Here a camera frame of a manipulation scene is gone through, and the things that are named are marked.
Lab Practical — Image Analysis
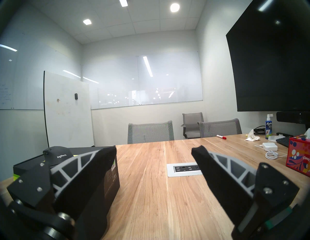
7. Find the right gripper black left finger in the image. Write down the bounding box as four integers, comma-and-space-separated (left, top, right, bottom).
7, 146, 117, 240

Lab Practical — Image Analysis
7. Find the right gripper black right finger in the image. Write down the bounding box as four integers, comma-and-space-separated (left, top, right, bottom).
191, 145, 300, 240

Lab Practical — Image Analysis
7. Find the black Logitech computer mouse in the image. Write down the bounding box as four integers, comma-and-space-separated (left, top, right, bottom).
43, 146, 74, 166

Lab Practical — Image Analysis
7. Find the black cardboard box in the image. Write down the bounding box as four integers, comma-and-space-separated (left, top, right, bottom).
13, 146, 120, 240

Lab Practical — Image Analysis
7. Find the colourful Kleenex tissue box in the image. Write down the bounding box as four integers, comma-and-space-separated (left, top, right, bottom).
286, 135, 310, 177

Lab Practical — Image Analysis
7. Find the silver table power outlet panel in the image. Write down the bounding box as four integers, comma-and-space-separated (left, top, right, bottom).
167, 162, 203, 178

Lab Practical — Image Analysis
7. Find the crumpled white tissue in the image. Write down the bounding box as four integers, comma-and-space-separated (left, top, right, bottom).
245, 129, 261, 142

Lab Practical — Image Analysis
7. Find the grey plain mesh chair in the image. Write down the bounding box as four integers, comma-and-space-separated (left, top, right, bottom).
197, 118, 242, 138

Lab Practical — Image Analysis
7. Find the white power adapter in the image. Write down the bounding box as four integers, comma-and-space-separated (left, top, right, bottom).
262, 142, 278, 152

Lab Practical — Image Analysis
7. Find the mobile whiteboard on black stand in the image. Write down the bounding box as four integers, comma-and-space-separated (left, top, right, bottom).
43, 71, 95, 148

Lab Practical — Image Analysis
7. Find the Expo cleaner spray bottle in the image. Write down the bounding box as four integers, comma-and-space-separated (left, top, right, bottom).
265, 114, 273, 140

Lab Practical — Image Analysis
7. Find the grey office chair with armrests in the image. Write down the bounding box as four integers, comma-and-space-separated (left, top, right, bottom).
181, 112, 204, 139

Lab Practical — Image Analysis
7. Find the black keyboard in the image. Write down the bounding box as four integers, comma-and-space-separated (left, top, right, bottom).
276, 136, 295, 148

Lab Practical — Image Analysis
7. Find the grey ribbed mesh chair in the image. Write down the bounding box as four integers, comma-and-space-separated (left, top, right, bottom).
128, 120, 175, 144

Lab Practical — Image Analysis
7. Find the black video bar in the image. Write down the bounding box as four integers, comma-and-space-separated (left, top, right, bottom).
276, 111, 310, 125

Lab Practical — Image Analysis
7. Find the white coiled charger cable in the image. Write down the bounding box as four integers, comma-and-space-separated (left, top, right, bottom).
254, 144, 288, 160

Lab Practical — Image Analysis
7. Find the wide glass wall whiteboard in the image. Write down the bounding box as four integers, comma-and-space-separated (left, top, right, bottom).
82, 51, 204, 110

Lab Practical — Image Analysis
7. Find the glass wall whiteboard with scribbles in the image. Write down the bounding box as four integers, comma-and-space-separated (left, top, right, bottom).
0, 31, 83, 110

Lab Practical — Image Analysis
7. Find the large black wall television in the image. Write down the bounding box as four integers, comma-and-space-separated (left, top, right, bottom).
226, 0, 310, 112

